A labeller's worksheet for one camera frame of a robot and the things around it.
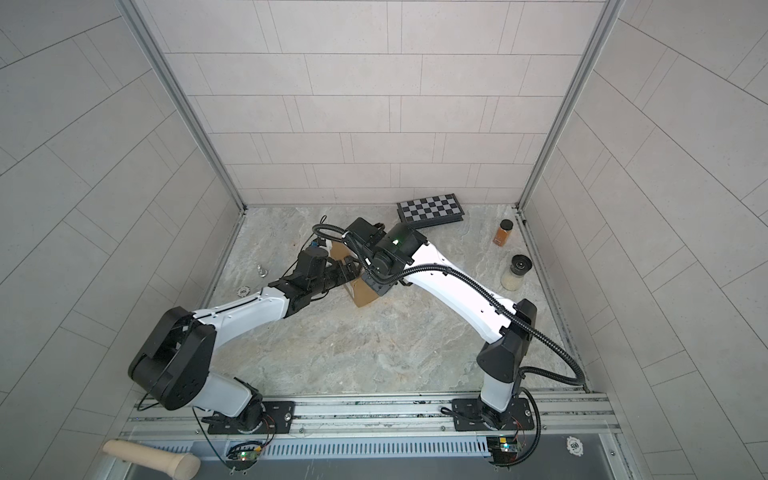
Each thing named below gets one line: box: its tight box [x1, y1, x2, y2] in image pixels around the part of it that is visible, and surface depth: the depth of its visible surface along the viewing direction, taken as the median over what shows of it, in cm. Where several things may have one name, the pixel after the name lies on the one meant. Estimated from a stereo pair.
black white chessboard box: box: [396, 193, 465, 229], surface depth 114 cm
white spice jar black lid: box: [501, 254, 533, 292], surface depth 89 cm
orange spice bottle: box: [492, 218, 513, 247], surface depth 102 cm
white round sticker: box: [566, 436, 584, 457], surface depth 69 cm
